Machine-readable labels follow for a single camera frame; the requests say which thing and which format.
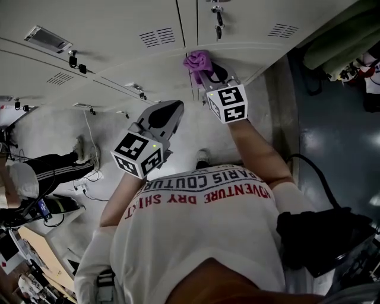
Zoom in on green coat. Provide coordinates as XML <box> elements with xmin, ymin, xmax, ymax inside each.
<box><xmin>303</xmin><ymin>0</ymin><xmax>380</xmax><ymax>71</ymax></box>

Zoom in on thick black cable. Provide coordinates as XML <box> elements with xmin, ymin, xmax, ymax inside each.
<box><xmin>286</xmin><ymin>153</ymin><xmax>341</xmax><ymax>209</ymax></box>

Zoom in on person's right forearm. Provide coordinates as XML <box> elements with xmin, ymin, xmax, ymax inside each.
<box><xmin>227</xmin><ymin>117</ymin><xmax>295</xmax><ymax>190</ymax></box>

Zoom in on cream bag with black straps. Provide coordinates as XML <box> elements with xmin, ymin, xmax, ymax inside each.
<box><xmin>338</xmin><ymin>58</ymin><xmax>369</xmax><ymax>87</ymax></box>

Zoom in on black floor cable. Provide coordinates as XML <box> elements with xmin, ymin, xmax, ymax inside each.
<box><xmin>83</xmin><ymin>189</ymin><xmax>109</xmax><ymax>203</ymax></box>

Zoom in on person's chin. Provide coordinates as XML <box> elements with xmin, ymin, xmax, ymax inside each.
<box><xmin>169</xmin><ymin>257</ymin><xmax>324</xmax><ymax>304</ymax></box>

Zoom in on person's left forearm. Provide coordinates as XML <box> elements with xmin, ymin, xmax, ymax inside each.
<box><xmin>99</xmin><ymin>170</ymin><xmax>150</xmax><ymax>228</ymax></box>

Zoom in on black waist pouch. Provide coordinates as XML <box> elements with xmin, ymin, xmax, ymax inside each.
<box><xmin>275</xmin><ymin>207</ymin><xmax>374</xmax><ymax>279</ymax></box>

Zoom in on grey shoulder strap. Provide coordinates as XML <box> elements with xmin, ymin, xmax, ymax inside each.
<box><xmin>96</xmin><ymin>269</ymin><xmax>117</xmax><ymax>304</ymax></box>

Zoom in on white printed t-shirt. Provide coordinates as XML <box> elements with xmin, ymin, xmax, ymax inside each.
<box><xmin>74</xmin><ymin>166</ymin><xmax>327</xmax><ymax>304</ymax></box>

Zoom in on hanging locker keys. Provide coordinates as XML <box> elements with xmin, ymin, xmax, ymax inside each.
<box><xmin>13</xmin><ymin>5</ymin><xmax>225</xmax><ymax>120</ymax></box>

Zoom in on person's sneaker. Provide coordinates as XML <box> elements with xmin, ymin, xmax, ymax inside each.
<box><xmin>195</xmin><ymin>148</ymin><xmax>213</xmax><ymax>171</ymax></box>

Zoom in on black office chair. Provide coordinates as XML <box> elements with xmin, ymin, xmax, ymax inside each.
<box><xmin>0</xmin><ymin>124</ymin><xmax>19</xmax><ymax>158</ymax></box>

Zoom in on grey metal locker door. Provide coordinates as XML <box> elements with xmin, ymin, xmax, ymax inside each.
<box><xmin>186</xmin><ymin>44</ymin><xmax>287</xmax><ymax>102</ymax></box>

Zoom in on beige metal locker unit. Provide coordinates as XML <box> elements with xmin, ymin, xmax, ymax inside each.
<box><xmin>0</xmin><ymin>0</ymin><xmax>362</xmax><ymax>117</ymax></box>

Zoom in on thin white cable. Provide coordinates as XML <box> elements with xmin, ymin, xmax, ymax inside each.
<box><xmin>83</xmin><ymin>109</ymin><xmax>101</xmax><ymax>179</ymax></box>

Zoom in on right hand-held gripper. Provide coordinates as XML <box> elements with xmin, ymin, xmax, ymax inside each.
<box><xmin>198</xmin><ymin>61</ymin><xmax>249</xmax><ymax>124</ymax></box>

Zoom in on purple wiping cloth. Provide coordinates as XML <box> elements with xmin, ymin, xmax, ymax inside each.
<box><xmin>183</xmin><ymin>49</ymin><xmax>214</xmax><ymax>86</ymax></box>

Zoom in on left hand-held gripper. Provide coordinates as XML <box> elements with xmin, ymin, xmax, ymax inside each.
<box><xmin>110</xmin><ymin>100</ymin><xmax>185</xmax><ymax>180</ymax></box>

